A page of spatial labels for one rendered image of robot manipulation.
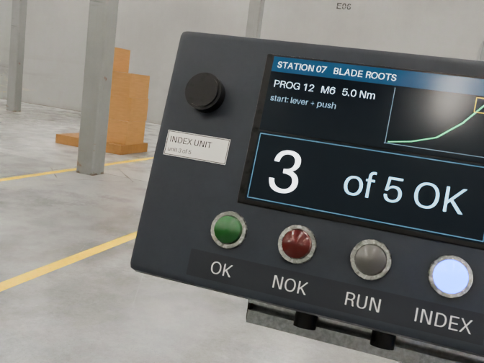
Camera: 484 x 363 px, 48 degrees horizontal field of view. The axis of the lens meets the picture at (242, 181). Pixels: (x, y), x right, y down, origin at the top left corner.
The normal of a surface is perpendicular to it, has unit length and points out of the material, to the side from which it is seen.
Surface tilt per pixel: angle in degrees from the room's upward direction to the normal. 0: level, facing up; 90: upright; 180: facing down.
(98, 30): 90
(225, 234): 79
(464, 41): 90
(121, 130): 90
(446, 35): 90
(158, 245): 75
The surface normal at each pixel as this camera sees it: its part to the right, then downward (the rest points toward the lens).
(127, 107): -0.31, 0.12
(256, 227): -0.26, -0.14
